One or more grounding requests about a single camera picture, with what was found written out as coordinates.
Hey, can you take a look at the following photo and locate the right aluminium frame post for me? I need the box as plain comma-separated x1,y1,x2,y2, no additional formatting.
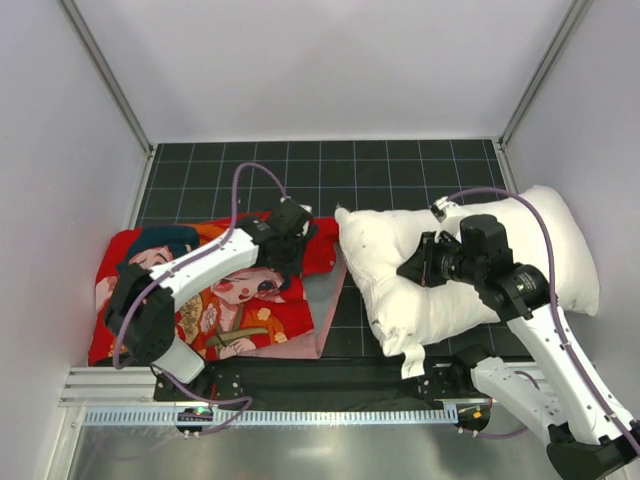
498,0,594,151

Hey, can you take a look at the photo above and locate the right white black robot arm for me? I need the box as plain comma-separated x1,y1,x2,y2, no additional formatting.
397,215,639,479

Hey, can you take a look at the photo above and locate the aluminium frame post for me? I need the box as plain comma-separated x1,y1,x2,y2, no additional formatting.
58,0,154,157
498,0,594,151

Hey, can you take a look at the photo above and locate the black grid cutting mat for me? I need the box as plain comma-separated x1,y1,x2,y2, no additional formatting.
92,139,571,366

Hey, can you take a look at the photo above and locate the white pillow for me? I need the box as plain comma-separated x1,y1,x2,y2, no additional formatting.
334,186,600,378

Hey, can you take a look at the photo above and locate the aluminium front rail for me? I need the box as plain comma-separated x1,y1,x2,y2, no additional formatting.
57,364,609,407

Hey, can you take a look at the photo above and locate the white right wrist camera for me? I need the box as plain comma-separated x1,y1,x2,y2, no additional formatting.
430,197,463,223

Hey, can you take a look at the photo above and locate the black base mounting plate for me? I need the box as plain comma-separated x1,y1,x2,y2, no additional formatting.
185,357,488,412

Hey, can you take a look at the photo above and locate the red cartoon print pillowcase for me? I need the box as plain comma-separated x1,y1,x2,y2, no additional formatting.
88,217,339,366

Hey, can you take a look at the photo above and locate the white slotted cable duct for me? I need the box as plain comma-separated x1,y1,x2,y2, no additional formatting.
83,406,458,427

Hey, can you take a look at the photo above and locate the left aluminium frame post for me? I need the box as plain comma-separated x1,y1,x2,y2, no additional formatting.
58,0,154,157

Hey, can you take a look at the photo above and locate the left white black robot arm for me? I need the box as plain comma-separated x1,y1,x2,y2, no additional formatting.
104,197,313,401

